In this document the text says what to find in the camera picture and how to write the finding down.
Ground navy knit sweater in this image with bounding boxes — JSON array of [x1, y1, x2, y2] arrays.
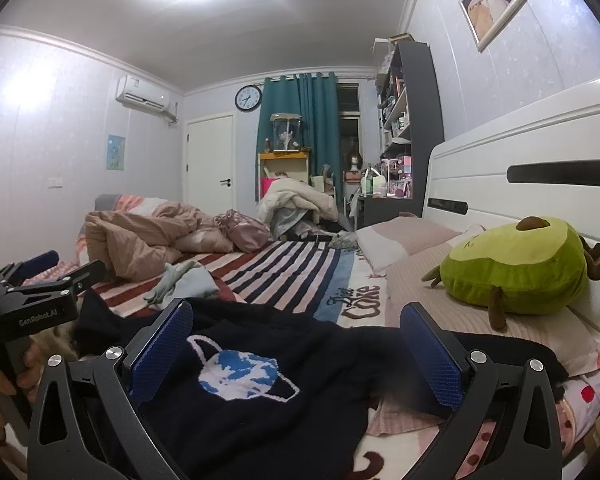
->
[[74, 290, 545, 479]]

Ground cream clothes pile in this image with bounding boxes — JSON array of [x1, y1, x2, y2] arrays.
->
[[257, 177, 339, 238]]

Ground person's left hand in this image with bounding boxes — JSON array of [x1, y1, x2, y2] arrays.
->
[[0, 332, 46, 441]]

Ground pink polka dot sheet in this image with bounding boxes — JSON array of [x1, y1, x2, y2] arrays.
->
[[349, 374, 600, 480]]

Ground pink crumpled duvet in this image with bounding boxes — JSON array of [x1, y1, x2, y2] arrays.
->
[[84, 202, 234, 282]]

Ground pink pillow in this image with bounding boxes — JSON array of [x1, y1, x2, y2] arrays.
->
[[355, 216, 460, 275], [386, 224, 600, 377]]

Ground light blue garment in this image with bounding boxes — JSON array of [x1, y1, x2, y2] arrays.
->
[[143, 260, 220, 311]]

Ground green avocado plush toy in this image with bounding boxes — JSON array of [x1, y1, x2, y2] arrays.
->
[[422, 216, 600, 332]]

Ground pink satin bag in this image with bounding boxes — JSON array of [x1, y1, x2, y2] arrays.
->
[[214, 209, 271, 252]]

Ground white door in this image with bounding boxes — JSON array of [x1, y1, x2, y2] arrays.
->
[[185, 114, 235, 216]]

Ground white air conditioner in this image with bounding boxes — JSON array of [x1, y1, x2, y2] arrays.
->
[[116, 75, 178, 124]]

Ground striped bed blanket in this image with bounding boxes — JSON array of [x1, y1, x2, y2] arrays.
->
[[74, 238, 391, 331]]

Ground yellow wooden shelf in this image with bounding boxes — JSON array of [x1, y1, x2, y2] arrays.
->
[[257, 151, 310, 198]]

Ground glass display case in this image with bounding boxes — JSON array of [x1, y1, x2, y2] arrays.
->
[[270, 113, 301, 153]]

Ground white bed headboard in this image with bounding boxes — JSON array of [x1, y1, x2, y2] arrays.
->
[[421, 74, 600, 336]]

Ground teal window curtain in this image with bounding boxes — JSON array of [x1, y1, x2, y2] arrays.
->
[[256, 72, 343, 195]]

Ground dark tall bookshelf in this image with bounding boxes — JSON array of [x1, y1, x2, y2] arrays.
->
[[356, 39, 444, 228]]

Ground blue wall poster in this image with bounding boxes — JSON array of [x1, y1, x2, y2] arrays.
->
[[106, 136, 125, 171]]

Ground round wall clock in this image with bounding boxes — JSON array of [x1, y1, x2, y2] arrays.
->
[[234, 84, 262, 113]]

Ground framed wall portrait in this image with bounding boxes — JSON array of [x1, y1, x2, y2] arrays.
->
[[457, 0, 531, 53]]

